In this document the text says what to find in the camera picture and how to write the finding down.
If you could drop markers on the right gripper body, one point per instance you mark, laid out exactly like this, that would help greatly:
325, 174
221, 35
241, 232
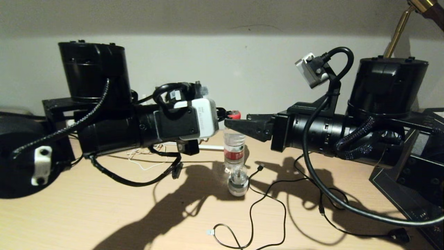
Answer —
280, 133

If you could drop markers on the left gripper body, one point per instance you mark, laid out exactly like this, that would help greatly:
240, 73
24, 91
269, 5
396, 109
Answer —
173, 123

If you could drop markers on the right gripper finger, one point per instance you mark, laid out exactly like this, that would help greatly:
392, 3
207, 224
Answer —
260, 133
256, 121

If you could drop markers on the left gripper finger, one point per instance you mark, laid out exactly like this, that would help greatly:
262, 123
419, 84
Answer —
221, 110
222, 117

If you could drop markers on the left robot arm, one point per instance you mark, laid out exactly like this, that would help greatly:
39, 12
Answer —
97, 69

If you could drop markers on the white router with antennas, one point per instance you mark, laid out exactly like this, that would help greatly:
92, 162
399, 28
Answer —
213, 147

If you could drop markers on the water bottle with red cap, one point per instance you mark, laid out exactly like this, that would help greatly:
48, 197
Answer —
233, 154

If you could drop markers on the small black clip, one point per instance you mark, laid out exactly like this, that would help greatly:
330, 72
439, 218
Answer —
177, 171

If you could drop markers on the small glass bulb night light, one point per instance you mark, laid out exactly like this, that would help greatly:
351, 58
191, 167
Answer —
238, 187

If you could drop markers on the dark gift bag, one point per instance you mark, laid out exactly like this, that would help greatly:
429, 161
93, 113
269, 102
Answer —
392, 194

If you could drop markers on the brass desk lamp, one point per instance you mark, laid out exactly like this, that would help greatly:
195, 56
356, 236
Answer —
399, 31

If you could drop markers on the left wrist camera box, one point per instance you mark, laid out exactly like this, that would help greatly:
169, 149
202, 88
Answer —
204, 118

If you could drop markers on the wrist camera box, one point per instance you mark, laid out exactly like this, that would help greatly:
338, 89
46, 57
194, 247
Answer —
204, 118
308, 69

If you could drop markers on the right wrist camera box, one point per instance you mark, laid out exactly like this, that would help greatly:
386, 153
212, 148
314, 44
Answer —
308, 69

